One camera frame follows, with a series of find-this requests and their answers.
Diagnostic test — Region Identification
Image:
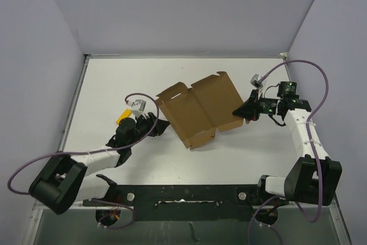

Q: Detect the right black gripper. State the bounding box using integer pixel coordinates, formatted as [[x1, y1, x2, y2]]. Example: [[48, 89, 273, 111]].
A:
[[233, 90, 278, 122]]

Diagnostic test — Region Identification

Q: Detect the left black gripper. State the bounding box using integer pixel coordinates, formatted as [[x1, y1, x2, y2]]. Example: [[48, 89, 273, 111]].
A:
[[128, 111, 169, 147]]

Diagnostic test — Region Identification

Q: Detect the brown cardboard box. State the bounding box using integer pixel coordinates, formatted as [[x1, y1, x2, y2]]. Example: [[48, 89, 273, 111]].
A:
[[156, 71, 243, 150]]

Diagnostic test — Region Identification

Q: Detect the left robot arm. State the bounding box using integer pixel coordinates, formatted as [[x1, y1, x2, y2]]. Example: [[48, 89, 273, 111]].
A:
[[29, 112, 170, 215]]

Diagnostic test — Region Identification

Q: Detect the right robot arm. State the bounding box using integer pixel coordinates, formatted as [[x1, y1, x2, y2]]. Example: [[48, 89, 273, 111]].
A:
[[232, 81, 342, 206]]

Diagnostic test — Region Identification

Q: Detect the yellow rectangular block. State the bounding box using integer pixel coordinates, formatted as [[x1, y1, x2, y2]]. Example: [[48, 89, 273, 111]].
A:
[[116, 109, 132, 125]]

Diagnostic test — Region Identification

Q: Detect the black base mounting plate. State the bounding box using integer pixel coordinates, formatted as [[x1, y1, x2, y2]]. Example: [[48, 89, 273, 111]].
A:
[[83, 184, 283, 225]]

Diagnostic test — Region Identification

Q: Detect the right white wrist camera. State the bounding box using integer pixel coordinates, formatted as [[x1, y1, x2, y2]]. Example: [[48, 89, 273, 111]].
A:
[[250, 74, 267, 90]]

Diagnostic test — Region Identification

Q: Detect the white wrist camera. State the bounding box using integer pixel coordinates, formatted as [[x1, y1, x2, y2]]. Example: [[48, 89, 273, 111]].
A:
[[250, 74, 267, 90], [126, 99, 146, 114]]

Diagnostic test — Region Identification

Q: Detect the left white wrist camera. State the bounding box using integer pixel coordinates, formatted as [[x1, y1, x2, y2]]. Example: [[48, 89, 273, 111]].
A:
[[126, 99, 146, 114]]

